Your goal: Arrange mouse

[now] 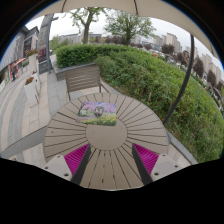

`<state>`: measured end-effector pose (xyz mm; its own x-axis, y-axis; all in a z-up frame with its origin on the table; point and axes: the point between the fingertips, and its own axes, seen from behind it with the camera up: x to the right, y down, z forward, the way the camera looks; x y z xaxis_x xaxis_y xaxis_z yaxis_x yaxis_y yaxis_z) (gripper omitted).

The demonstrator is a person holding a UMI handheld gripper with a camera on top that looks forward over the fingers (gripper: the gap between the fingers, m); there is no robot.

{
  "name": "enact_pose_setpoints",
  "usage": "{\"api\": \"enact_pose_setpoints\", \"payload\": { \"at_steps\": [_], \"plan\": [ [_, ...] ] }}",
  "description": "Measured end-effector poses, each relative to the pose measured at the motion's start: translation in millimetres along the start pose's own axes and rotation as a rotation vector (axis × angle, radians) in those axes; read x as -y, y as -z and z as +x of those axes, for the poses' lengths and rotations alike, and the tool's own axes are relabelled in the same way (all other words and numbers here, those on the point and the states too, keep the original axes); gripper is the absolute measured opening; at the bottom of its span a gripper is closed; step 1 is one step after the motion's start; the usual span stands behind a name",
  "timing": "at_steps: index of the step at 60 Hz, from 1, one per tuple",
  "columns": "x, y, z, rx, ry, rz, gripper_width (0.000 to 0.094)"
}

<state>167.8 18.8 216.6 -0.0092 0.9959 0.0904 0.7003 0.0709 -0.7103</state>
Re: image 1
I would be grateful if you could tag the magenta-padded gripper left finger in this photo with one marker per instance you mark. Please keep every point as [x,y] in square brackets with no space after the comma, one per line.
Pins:
[58,165]

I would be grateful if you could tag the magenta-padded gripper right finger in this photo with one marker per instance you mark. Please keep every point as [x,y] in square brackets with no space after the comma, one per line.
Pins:
[165,165]

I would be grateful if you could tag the transparent grey computer mouse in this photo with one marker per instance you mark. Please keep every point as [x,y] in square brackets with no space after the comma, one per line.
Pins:
[98,111]

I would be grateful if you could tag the cherry blossom print mouse pad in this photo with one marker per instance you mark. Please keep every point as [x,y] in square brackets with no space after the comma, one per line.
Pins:
[110,116]

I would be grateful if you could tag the white flower planter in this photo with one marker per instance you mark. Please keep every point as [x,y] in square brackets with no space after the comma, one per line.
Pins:
[31,93]
[32,61]

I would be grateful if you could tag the green hedge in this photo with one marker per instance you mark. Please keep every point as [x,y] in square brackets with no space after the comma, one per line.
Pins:
[150,83]

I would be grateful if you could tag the brown slatted chair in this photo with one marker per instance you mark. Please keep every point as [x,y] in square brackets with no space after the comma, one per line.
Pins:
[83,80]

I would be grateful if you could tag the dark curved parasol pole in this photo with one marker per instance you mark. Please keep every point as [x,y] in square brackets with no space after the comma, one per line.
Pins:
[186,76]

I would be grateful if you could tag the distant apartment buildings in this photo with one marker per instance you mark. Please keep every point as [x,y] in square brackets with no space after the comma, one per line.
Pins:
[206,63]

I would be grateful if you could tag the grey shopfront building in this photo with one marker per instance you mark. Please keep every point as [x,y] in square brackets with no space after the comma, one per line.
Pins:
[16,53]

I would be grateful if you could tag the grey sign pillar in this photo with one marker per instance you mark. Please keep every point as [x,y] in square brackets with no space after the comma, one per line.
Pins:
[44,40]

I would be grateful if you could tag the tall thin-crowned tree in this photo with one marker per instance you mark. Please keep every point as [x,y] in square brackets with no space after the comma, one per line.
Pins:
[86,28]

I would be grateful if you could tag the round bushy tree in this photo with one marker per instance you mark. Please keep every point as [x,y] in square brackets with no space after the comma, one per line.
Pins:
[128,26]

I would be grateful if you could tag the beige parasol canopy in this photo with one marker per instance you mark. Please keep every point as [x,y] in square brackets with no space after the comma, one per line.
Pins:
[156,8]

